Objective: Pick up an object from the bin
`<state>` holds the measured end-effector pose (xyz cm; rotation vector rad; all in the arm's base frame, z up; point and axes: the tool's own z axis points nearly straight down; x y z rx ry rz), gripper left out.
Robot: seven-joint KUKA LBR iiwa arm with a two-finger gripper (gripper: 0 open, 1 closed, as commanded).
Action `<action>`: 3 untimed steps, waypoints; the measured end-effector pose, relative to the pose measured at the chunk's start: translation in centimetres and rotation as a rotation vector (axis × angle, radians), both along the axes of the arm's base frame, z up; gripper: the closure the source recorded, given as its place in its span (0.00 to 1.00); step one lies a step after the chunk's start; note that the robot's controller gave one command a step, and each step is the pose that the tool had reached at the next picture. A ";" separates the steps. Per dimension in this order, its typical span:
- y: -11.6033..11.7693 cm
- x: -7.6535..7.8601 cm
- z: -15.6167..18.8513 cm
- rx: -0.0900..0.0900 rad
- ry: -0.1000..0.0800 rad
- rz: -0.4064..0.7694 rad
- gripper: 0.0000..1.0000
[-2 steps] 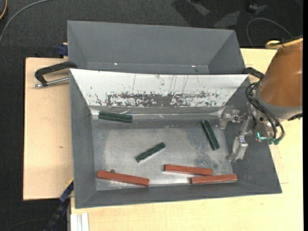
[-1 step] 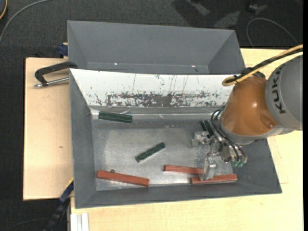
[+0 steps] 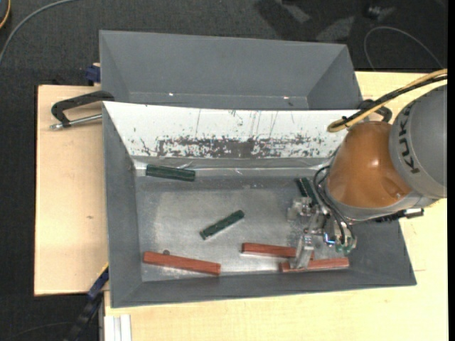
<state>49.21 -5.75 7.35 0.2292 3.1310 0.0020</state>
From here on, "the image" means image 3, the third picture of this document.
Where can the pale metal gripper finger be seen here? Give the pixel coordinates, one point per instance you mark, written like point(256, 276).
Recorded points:
point(309, 252)
point(301, 252)

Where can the red-brown flat block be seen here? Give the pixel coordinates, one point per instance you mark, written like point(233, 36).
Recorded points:
point(181, 263)
point(268, 250)
point(327, 263)

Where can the dark green flat block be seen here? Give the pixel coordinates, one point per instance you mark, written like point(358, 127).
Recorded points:
point(170, 173)
point(222, 224)
point(305, 188)

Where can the grey metal bin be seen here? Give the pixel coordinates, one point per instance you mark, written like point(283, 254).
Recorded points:
point(213, 66)

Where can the pale wood flat board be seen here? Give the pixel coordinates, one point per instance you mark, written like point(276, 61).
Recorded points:
point(67, 190)

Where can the black cylinder on white bracket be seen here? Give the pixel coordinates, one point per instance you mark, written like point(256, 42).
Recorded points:
point(400, 215)

